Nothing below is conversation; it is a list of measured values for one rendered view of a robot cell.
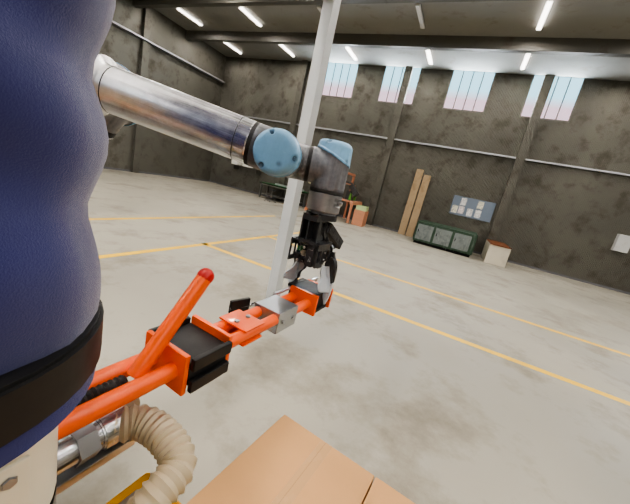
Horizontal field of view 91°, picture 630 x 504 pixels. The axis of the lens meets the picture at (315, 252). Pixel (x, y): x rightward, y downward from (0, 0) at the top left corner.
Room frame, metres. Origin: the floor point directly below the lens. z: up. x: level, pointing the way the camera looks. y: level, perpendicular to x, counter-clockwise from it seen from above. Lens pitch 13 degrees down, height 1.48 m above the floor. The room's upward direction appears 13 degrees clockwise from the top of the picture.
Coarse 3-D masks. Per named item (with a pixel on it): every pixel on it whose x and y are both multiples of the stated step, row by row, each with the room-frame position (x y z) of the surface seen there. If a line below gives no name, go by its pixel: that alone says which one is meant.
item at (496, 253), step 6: (486, 240) 12.29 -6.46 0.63; (492, 240) 12.19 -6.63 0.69; (486, 246) 11.53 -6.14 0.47; (492, 246) 10.62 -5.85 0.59; (498, 246) 10.56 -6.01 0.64; (504, 246) 10.54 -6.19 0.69; (486, 252) 10.85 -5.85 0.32; (492, 252) 10.60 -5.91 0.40; (498, 252) 10.53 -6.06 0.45; (504, 252) 10.47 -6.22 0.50; (486, 258) 10.64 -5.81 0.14; (492, 258) 10.57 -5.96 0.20; (498, 258) 10.51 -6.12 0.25; (504, 258) 10.44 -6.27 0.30; (492, 264) 10.55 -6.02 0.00; (498, 264) 10.48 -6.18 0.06; (504, 264) 10.42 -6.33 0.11
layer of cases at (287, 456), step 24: (288, 432) 0.99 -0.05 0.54; (240, 456) 0.85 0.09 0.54; (264, 456) 0.87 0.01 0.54; (288, 456) 0.89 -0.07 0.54; (312, 456) 0.91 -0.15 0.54; (336, 456) 0.93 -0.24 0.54; (216, 480) 0.75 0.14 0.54; (240, 480) 0.77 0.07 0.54; (264, 480) 0.78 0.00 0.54; (288, 480) 0.80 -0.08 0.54; (312, 480) 0.82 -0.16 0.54; (336, 480) 0.84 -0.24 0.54; (360, 480) 0.86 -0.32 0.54
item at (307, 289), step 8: (312, 280) 0.76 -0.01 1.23; (296, 288) 0.68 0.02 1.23; (304, 288) 0.69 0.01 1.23; (312, 288) 0.70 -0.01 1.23; (304, 296) 0.67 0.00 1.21; (312, 296) 0.66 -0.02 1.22; (320, 296) 0.70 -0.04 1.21; (312, 304) 0.66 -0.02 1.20; (320, 304) 0.71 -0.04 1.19; (328, 304) 0.72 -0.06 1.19; (304, 312) 0.67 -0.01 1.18; (312, 312) 0.66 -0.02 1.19
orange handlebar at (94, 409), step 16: (304, 304) 0.64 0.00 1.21; (224, 320) 0.48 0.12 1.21; (240, 320) 0.49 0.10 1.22; (256, 320) 0.50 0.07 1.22; (272, 320) 0.53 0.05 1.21; (240, 336) 0.45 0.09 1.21; (256, 336) 0.50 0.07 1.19; (112, 368) 0.32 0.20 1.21; (128, 368) 0.33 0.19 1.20; (160, 368) 0.34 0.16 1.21; (176, 368) 0.35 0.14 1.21; (96, 384) 0.30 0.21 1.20; (128, 384) 0.30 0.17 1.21; (144, 384) 0.31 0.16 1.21; (160, 384) 0.32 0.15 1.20; (96, 400) 0.27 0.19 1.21; (112, 400) 0.28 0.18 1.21; (128, 400) 0.29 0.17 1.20; (80, 416) 0.25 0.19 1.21; (96, 416) 0.26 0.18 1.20; (64, 432) 0.24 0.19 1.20
